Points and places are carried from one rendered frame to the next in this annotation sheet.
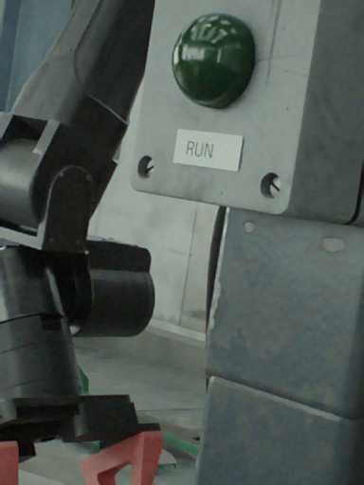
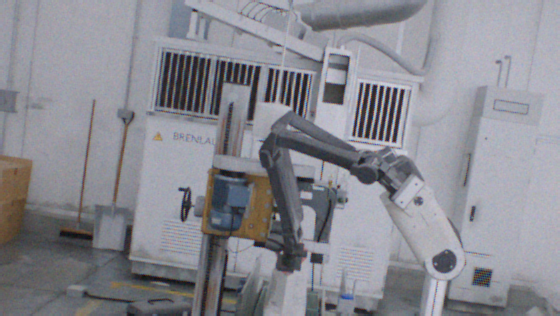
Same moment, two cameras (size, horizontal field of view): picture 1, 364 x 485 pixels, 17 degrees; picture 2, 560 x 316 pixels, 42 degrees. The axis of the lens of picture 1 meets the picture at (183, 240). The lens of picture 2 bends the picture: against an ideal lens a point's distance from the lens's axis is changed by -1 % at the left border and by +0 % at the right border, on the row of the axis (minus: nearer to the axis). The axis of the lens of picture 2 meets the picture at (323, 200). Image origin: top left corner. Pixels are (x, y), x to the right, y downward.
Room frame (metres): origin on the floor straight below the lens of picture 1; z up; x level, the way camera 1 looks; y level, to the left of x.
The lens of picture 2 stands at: (3.06, 2.31, 1.69)
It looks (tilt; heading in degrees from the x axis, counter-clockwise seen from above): 7 degrees down; 222
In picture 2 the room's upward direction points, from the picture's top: 9 degrees clockwise
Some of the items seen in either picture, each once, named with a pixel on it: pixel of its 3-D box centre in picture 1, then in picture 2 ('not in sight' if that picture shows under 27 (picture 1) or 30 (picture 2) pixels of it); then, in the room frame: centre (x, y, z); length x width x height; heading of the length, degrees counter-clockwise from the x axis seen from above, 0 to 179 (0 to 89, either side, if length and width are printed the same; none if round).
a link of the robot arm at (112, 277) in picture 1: (69, 249); (286, 224); (0.84, 0.08, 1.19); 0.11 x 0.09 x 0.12; 134
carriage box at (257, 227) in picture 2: not in sight; (239, 202); (0.68, -0.43, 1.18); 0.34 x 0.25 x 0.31; 133
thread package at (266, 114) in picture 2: not in sight; (272, 121); (0.77, -0.19, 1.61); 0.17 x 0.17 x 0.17
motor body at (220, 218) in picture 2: not in sight; (228, 202); (0.88, -0.29, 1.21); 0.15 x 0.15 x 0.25
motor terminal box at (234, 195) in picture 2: not in sight; (236, 197); (0.91, -0.19, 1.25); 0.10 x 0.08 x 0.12; 158
